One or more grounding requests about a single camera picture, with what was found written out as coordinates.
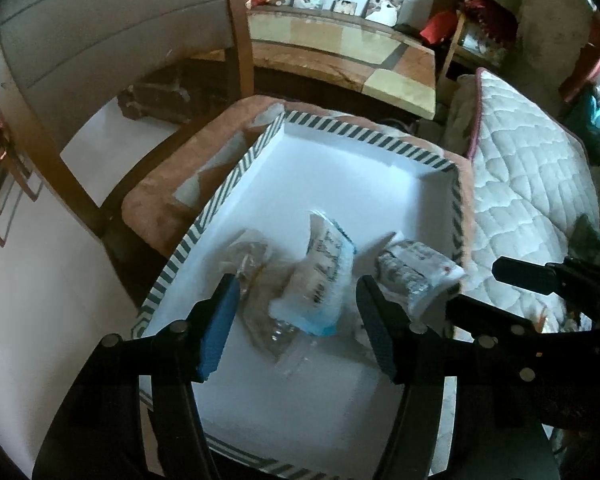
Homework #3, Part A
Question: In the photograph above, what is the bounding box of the red bag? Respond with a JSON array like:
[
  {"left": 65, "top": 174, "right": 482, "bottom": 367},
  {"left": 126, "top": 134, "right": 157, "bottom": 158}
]
[{"left": 420, "top": 10, "right": 461, "bottom": 45}]

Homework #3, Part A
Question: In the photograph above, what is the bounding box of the brown cushioned stool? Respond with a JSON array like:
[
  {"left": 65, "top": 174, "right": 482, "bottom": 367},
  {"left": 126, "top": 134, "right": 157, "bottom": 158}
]
[{"left": 121, "top": 95, "right": 476, "bottom": 261}]

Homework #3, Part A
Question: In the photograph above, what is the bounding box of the green fleece jacket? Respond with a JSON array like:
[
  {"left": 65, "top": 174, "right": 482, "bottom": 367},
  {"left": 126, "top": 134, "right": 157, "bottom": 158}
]
[{"left": 570, "top": 212, "right": 600, "bottom": 273}]

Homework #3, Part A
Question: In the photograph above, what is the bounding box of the wooden chair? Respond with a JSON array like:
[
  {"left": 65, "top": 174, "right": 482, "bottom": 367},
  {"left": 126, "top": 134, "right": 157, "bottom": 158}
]
[{"left": 0, "top": 0, "right": 256, "bottom": 261}]

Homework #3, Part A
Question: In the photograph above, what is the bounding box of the marble table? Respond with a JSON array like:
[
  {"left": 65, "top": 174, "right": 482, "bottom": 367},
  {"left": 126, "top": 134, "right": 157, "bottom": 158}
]
[{"left": 247, "top": 5, "right": 438, "bottom": 121}]

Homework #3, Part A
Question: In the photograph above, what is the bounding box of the red fringed cloth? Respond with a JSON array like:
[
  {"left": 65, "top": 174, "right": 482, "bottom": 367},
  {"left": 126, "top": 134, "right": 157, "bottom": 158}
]
[{"left": 462, "top": 0, "right": 521, "bottom": 47}]

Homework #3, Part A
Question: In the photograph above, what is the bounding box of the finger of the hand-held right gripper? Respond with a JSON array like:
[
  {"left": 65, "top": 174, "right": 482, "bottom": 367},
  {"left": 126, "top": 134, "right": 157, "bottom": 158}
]
[
  {"left": 446, "top": 294, "right": 537, "bottom": 339},
  {"left": 492, "top": 256, "right": 572, "bottom": 295}
]

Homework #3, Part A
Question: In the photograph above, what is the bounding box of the white quilted mattress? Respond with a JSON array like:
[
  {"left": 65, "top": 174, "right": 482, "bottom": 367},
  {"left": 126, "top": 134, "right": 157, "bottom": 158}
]
[{"left": 445, "top": 67, "right": 600, "bottom": 323}]

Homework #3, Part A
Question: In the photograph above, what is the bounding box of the clear snack packet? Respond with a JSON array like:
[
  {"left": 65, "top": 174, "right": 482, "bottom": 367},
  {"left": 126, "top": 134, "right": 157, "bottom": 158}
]
[{"left": 228, "top": 229, "right": 315, "bottom": 380}]

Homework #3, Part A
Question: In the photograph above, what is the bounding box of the teal plastic bag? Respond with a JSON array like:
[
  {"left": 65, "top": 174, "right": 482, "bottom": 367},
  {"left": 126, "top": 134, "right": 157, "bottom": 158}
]
[{"left": 570, "top": 60, "right": 600, "bottom": 128}]

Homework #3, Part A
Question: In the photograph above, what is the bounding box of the large framed photo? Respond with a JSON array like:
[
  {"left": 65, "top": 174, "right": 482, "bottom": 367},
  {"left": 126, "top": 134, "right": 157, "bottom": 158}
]
[{"left": 364, "top": 0, "right": 406, "bottom": 26}]

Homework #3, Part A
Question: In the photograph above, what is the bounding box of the striped rim white box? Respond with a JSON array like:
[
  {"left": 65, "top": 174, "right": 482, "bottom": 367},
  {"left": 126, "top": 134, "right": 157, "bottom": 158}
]
[{"left": 130, "top": 109, "right": 473, "bottom": 466}]

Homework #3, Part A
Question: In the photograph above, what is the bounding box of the white grey snack packet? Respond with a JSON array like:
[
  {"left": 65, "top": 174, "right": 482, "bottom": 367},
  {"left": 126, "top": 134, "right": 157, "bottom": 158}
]
[{"left": 377, "top": 232, "right": 468, "bottom": 321}]

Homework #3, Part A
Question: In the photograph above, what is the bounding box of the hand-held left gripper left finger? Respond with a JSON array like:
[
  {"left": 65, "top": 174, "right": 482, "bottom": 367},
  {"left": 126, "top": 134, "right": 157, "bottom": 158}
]
[{"left": 32, "top": 272, "right": 242, "bottom": 480}]

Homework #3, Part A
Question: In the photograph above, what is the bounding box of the dark brown bundle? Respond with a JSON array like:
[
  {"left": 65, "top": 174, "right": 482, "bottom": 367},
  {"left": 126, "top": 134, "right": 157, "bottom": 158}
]
[{"left": 117, "top": 67, "right": 206, "bottom": 123}]

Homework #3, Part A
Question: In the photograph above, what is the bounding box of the white blue snack bag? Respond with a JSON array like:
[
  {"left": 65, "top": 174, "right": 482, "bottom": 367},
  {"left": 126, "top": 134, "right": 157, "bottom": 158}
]
[{"left": 270, "top": 211, "right": 357, "bottom": 337}]

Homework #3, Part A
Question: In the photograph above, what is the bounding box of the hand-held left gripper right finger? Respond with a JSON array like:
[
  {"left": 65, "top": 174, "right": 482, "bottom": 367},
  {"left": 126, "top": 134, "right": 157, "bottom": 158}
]
[{"left": 355, "top": 275, "right": 553, "bottom": 480}]

